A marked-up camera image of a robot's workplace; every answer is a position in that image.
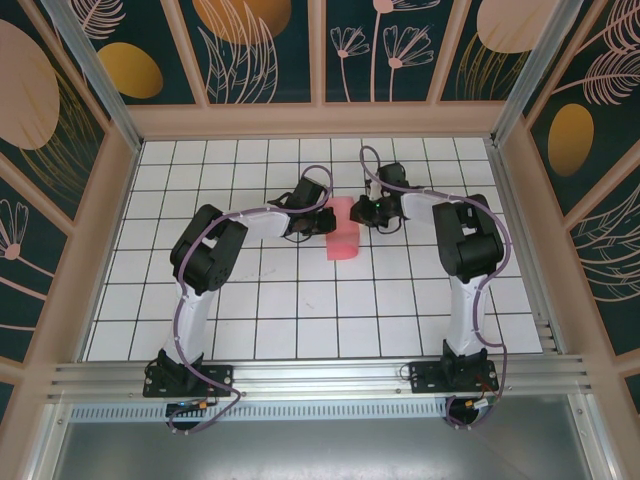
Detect grey metal sheet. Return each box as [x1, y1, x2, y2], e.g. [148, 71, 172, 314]
[47, 419, 614, 480]

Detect aluminium side rail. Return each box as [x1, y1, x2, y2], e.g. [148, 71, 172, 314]
[485, 138, 569, 357]

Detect aluminium front rail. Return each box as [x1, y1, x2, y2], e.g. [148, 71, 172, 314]
[47, 353, 594, 401]

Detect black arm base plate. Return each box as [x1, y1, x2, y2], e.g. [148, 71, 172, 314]
[408, 360, 499, 396]
[143, 363, 236, 399]

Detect slotted cable duct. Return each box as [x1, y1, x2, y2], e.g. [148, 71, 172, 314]
[69, 403, 451, 422]

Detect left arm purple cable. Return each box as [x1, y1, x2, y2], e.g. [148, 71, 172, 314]
[167, 164, 335, 436]

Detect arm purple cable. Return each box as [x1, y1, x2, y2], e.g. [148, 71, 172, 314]
[359, 144, 511, 432]
[167, 164, 335, 436]

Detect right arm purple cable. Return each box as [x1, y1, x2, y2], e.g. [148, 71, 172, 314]
[359, 144, 511, 432]

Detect aluminium corner post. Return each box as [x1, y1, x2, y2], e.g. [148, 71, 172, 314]
[492, 0, 576, 146]
[40, 0, 145, 152]

